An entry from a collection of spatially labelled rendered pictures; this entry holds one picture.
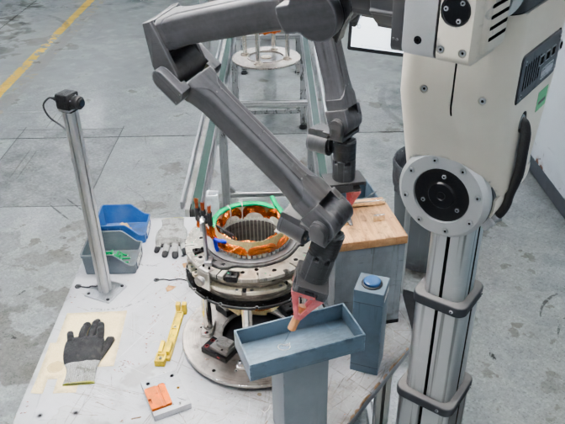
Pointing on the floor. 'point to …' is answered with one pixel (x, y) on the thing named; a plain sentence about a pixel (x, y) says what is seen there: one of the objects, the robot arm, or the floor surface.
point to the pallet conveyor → (199, 183)
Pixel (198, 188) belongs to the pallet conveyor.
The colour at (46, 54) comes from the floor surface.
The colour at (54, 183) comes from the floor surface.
